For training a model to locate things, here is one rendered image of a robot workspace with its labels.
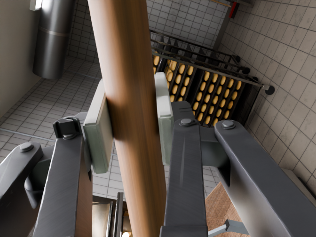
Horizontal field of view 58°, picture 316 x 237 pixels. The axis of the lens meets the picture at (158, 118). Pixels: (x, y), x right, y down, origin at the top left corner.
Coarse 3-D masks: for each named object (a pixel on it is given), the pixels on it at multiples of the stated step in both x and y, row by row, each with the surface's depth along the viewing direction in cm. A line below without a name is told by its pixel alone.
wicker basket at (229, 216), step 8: (216, 192) 211; (224, 192) 211; (216, 200) 214; (208, 208) 217; (216, 208) 217; (232, 208) 213; (208, 216) 221; (216, 216) 221; (224, 216) 221; (232, 216) 210; (208, 224) 216; (216, 224) 216; (224, 232) 210; (232, 232) 204
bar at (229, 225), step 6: (228, 222) 142; (234, 222) 143; (240, 222) 145; (216, 228) 145; (222, 228) 143; (228, 228) 141; (234, 228) 142; (240, 228) 142; (210, 234) 144; (216, 234) 144; (246, 234) 144
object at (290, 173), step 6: (282, 168) 231; (288, 174) 224; (294, 174) 227; (294, 180) 219; (300, 180) 232; (300, 186) 213; (306, 186) 225; (306, 192) 207; (228, 198) 224; (312, 198) 202
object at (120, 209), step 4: (120, 192) 206; (120, 196) 203; (120, 200) 199; (120, 204) 196; (120, 208) 192; (120, 212) 189; (120, 216) 185; (120, 220) 183; (120, 224) 179; (120, 228) 177; (120, 232) 174; (116, 236) 171; (120, 236) 178
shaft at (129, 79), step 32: (96, 0) 14; (128, 0) 14; (96, 32) 15; (128, 32) 14; (128, 64) 15; (128, 96) 16; (128, 128) 17; (128, 160) 18; (160, 160) 19; (128, 192) 19; (160, 192) 19; (160, 224) 20
